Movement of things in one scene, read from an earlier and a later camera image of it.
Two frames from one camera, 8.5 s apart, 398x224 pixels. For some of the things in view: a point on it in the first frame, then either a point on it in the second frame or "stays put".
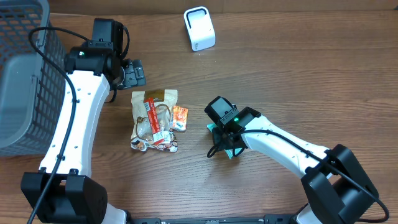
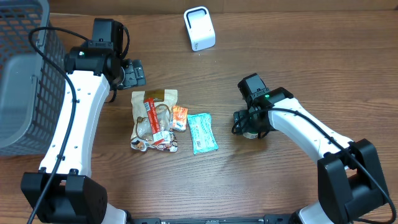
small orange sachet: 180,116 stays put
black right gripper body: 222,144 to 247,122
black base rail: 275,219 stays put
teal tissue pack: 229,152 to 203,135
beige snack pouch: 142,139 stays put
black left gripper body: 137,73 stays put
